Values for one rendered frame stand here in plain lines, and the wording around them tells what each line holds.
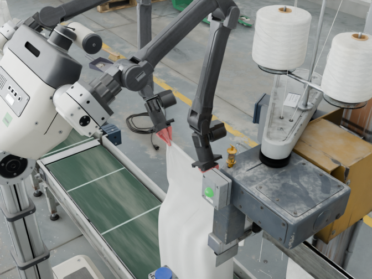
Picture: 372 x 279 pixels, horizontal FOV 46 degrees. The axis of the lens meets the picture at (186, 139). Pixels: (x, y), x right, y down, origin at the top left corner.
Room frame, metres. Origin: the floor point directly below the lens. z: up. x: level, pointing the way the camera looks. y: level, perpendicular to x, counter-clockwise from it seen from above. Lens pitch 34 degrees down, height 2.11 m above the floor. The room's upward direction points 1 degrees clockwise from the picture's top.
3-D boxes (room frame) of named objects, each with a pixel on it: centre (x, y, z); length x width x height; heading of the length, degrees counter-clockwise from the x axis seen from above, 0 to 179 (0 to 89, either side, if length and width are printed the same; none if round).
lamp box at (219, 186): (0.96, -0.09, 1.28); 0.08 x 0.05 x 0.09; 38
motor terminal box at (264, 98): (1.45, -0.30, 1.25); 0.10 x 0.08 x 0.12; 153
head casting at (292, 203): (0.96, -0.27, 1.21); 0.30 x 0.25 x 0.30; 38
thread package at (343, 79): (1.10, -0.45, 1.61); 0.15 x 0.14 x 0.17; 38
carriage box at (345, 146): (1.20, -0.52, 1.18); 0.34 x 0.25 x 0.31; 128
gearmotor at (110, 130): (2.69, 0.61, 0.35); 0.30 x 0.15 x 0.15; 38
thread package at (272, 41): (1.31, -0.29, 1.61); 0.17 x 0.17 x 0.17
